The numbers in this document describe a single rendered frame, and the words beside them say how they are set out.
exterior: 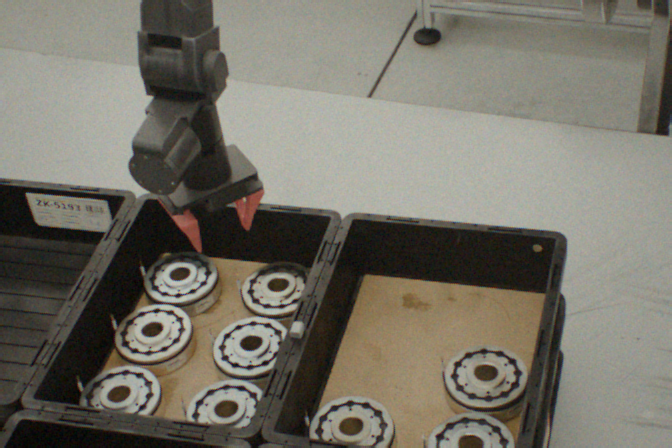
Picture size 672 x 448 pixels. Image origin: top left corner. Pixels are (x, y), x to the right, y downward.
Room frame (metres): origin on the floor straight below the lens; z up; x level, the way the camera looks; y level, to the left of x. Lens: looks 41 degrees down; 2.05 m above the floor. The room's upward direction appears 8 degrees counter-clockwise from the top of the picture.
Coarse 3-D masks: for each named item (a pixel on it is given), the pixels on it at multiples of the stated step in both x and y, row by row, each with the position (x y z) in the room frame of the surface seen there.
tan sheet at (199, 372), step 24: (216, 264) 1.35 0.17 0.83; (240, 264) 1.35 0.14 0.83; (264, 264) 1.34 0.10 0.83; (216, 312) 1.26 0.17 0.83; (240, 312) 1.25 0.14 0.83; (216, 336) 1.21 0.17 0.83; (192, 360) 1.17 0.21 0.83; (168, 384) 1.14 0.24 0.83; (192, 384) 1.13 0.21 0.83; (168, 408) 1.10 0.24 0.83
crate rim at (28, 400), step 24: (312, 216) 1.32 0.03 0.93; (336, 216) 1.31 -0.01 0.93; (120, 240) 1.32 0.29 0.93; (96, 288) 1.23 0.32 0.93; (312, 288) 1.17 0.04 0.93; (72, 312) 1.19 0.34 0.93; (288, 336) 1.09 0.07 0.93; (48, 360) 1.11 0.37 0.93; (24, 408) 1.04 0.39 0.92; (48, 408) 1.03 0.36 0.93; (72, 408) 1.03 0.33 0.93; (96, 408) 1.02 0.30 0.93; (264, 408) 0.98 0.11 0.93; (216, 432) 0.96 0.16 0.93; (240, 432) 0.95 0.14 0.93
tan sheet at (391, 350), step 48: (384, 288) 1.26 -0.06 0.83; (432, 288) 1.24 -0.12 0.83; (480, 288) 1.23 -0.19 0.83; (384, 336) 1.17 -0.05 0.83; (432, 336) 1.16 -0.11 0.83; (480, 336) 1.14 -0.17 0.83; (528, 336) 1.13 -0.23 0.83; (336, 384) 1.10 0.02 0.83; (384, 384) 1.09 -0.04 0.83; (432, 384) 1.07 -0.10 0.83
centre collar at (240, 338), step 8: (240, 336) 1.17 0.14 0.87; (248, 336) 1.17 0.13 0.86; (256, 336) 1.17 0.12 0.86; (264, 336) 1.16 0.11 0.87; (240, 344) 1.16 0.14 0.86; (264, 344) 1.15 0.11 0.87; (240, 352) 1.14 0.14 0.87; (248, 352) 1.14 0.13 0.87; (256, 352) 1.14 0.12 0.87; (264, 352) 1.14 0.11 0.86
